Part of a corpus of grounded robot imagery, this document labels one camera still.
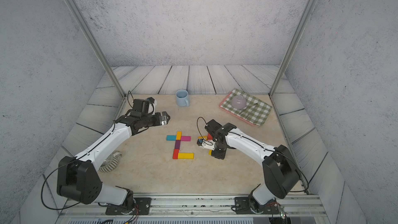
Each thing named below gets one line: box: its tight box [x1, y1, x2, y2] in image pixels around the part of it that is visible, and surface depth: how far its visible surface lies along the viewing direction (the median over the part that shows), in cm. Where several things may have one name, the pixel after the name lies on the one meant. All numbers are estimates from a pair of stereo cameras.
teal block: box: [165, 135, 177, 141], surface depth 99 cm
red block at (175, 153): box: [172, 148, 180, 160], surface depth 91 cm
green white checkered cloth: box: [220, 88, 273, 126], surface depth 113 cm
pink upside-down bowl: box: [231, 95, 247, 110], surface depth 113 cm
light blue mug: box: [175, 89, 190, 107], surface depth 113 cm
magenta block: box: [180, 135, 192, 142], surface depth 98 cm
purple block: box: [174, 140, 181, 150], surface depth 95 cm
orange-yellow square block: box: [176, 131, 182, 140], surface depth 98 cm
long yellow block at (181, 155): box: [177, 152, 195, 160], surface depth 91 cm
